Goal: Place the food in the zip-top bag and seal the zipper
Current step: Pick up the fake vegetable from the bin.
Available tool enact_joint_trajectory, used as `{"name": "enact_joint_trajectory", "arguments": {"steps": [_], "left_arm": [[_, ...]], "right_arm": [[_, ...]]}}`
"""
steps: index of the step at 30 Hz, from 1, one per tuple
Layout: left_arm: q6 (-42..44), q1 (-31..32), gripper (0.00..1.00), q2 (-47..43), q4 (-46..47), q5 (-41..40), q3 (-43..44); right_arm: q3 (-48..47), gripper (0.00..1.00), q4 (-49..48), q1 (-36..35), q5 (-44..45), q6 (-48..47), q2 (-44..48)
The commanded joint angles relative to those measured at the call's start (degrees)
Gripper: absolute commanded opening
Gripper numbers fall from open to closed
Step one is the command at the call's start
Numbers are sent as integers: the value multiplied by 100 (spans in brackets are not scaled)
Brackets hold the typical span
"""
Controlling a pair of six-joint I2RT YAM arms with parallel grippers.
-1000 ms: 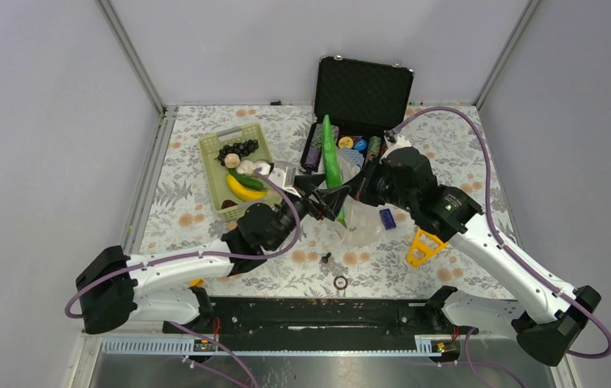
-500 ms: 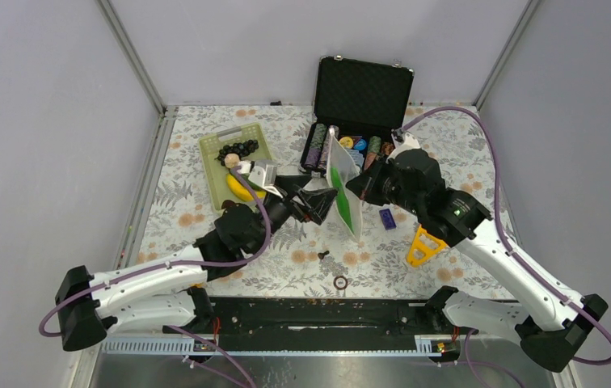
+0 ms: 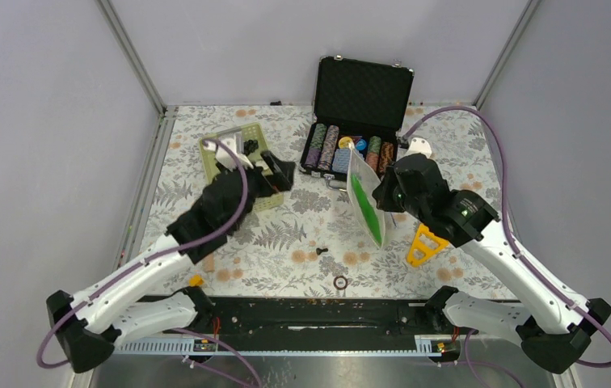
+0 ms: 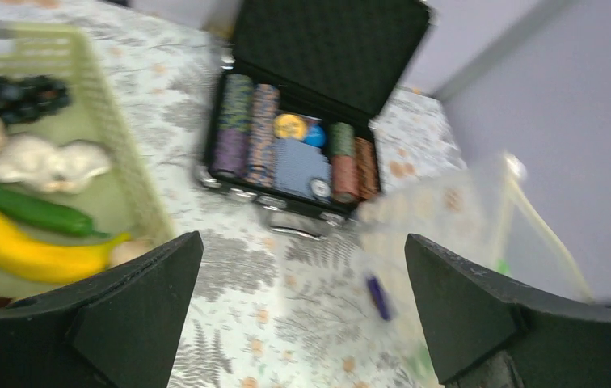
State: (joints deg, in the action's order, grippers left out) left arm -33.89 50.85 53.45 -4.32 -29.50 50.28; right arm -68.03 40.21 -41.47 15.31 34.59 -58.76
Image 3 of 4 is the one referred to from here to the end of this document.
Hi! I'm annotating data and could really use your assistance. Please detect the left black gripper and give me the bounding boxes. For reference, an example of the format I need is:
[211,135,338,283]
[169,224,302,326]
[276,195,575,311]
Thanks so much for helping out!
[218,150,295,232]

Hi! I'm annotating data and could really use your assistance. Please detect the clear zip top bag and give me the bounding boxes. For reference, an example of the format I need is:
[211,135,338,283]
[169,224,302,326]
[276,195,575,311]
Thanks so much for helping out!
[346,145,390,248]

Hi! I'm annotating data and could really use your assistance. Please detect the long green pepper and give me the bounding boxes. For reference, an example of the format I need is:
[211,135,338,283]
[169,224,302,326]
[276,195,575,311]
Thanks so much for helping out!
[350,174,383,246]

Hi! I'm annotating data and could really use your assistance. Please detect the black grape bunch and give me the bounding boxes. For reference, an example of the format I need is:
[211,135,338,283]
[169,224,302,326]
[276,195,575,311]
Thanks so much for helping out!
[242,139,259,155]

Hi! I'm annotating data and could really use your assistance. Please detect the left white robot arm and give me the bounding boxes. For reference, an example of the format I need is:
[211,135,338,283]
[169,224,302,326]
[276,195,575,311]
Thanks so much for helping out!
[36,140,297,373]

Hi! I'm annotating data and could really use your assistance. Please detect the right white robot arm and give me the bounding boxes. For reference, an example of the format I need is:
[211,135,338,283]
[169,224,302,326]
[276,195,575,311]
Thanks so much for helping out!
[373,152,611,374]

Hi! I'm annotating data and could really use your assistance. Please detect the light green plastic basket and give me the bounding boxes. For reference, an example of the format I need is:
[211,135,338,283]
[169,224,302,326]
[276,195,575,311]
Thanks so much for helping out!
[199,122,285,213]

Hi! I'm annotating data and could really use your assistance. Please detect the yellow plastic triangle tool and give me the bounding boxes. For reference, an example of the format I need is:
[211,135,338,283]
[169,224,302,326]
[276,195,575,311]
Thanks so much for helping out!
[406,224,449,268]

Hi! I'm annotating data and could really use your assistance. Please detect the black poker chip case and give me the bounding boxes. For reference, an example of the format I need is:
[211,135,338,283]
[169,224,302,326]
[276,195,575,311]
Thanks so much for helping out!
[298,56,415,182]

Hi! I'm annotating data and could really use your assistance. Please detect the wooden cylinder block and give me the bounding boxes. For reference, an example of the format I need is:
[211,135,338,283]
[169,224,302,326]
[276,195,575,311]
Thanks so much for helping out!
[201,254,215,273]

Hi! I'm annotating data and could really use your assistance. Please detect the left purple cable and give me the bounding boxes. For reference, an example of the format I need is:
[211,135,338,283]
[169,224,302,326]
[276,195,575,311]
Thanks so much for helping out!
[35,137,263,388]

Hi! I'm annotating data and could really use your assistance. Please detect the purple cable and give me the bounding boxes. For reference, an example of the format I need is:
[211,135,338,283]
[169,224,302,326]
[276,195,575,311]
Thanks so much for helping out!
[35,137,263,388]
[400,104,611,388]

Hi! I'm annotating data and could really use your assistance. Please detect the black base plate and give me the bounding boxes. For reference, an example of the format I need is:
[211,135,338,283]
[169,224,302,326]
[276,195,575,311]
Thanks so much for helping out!
[162,288,468,352]

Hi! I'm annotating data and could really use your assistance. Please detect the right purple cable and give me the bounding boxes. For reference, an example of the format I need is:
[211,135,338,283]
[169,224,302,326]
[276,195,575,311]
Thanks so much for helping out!
[400,104,611,388]

